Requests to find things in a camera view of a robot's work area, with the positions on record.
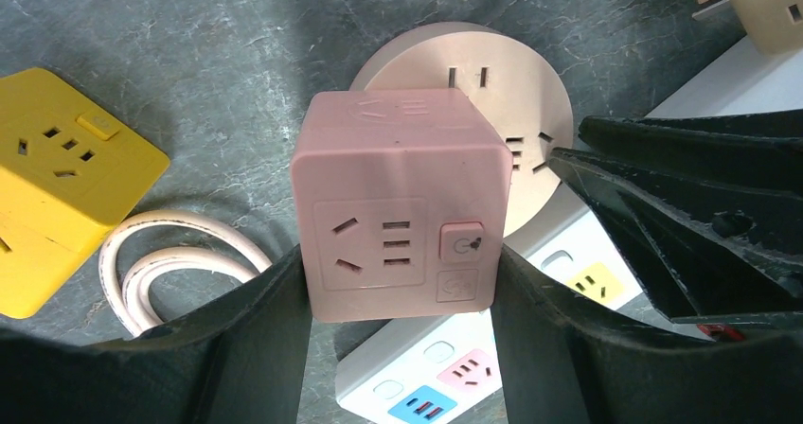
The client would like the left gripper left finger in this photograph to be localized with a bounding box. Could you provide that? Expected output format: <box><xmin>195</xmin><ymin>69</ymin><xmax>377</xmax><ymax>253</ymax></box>
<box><xmin>1</xmin><ymin>249</ymin><xmax>312</xmax><ymax>423</ymax></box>

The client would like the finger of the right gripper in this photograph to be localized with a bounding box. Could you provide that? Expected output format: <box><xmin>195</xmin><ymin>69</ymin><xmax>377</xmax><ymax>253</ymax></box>
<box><xmin>579</xmin><ymin>109</ymin><xmax>802</xmax><ymax>196</ymax></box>
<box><xmin>548</xmin><ymin>148</ymin><xmax>802</xmax><ymax>321</ymax></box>

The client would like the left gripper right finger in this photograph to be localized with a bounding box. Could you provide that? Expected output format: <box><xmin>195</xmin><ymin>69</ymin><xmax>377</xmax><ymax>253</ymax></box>
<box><xmin>491</xmin><ymin>248</ymin><xmax>802</xmax><ymax>423</ymax></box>

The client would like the beige cube adapter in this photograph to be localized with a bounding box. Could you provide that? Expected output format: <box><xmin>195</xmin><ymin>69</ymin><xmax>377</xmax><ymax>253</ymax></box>
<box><xmin>692</xmin><ymin>0</ymin><xmax>802</xmax><ymax>55</ymax></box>

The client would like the pink cube adapter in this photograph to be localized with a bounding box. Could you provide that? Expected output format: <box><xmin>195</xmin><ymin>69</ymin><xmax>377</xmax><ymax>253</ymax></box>
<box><xmin>290</xmin><ymin>89</ymin><xmax>512</xmax><ymax>323</ymax></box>

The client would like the yellow cube adapter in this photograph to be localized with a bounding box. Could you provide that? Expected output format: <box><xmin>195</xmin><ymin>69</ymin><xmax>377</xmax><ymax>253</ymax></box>
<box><xmin>1</xmin><ymin>68</ymin><xmax>170</xmax><ymax>319</ymax></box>

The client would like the pink round socket base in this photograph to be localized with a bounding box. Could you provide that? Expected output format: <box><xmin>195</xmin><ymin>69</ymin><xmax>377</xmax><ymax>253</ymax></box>
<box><xmin>350</xmin><ymin>22</ymin><xmax>574</xmax><ymax>236</ymax></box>

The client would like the white multicolour power strip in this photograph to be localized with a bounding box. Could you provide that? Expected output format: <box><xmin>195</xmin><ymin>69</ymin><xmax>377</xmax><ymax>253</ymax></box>
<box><xmin>335</xmin><ymin>39</ymin><xmax>802</xmax><ymax>423</ymax></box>

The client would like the pink coiled cable with plug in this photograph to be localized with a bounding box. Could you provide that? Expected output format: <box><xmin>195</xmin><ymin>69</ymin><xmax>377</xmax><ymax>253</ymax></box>
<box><xmin>98</xmin><ymin>208</ymin><xmax>274</xmax><ymax>339</ymax></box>

